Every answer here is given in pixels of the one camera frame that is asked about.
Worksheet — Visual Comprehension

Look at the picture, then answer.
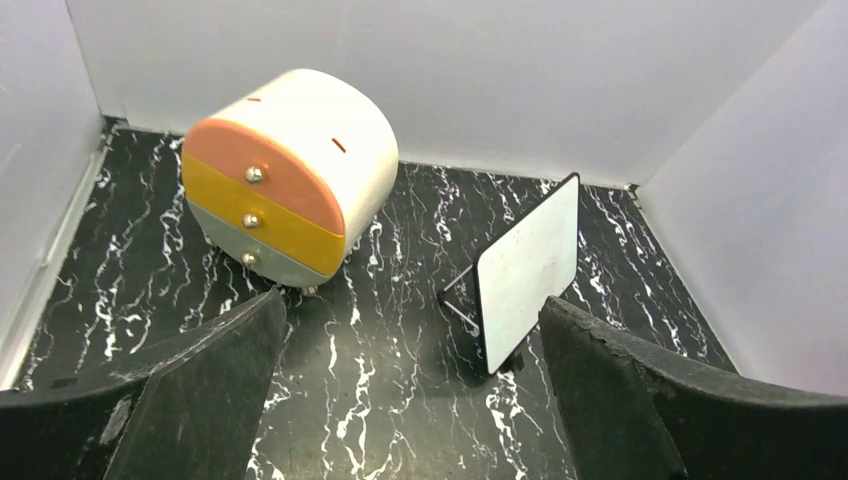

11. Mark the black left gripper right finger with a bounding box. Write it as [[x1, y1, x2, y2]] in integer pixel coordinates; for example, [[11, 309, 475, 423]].
[[539, 297, 847, 479]]

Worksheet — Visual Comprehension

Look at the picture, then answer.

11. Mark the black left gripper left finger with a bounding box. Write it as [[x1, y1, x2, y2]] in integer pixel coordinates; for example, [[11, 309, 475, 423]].
[[1, 289, 286, 479]]

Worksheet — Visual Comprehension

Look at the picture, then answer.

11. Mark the small white whiteboard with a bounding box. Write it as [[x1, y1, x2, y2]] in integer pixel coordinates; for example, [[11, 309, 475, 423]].
[[436, 172, 581, 375]]

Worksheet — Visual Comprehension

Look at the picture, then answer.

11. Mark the cream round drawer box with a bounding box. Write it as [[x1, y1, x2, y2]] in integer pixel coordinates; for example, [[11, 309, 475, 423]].
[[181, 69, 399, 291]]

